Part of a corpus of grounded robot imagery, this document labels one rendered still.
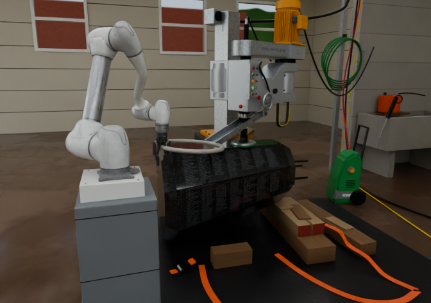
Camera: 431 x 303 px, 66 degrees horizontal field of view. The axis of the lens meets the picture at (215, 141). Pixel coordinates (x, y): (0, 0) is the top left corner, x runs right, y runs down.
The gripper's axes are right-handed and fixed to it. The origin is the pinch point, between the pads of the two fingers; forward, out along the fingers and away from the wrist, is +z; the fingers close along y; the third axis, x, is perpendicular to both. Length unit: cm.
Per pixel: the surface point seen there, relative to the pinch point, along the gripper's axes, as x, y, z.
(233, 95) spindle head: 18, 73, -46
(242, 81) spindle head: 8, 74, -57
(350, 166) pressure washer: 2, 227, 27
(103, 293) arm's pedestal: -45, -52, 56
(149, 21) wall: 601, 244, -203
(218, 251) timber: -19, 39, 69
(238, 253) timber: -27, 52, 70
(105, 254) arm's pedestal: -46, -51, 34
